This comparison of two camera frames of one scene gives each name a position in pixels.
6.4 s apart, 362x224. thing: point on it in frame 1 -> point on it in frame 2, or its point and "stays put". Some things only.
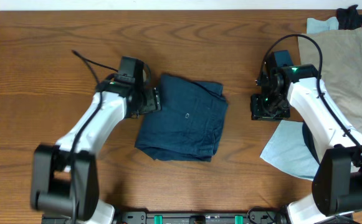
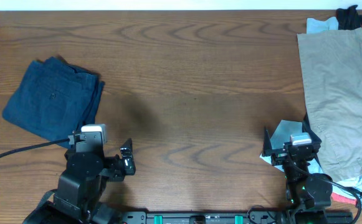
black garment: x=349 y=18 stays put
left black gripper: x=155 y=100 -> x=118 y=173
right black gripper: x=258 y=114 -> x=278 y=155
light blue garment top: x=314 y=25 stays put
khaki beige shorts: x=351 y=71 stays put
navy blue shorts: x=189 y=122 -> x=53 y=99
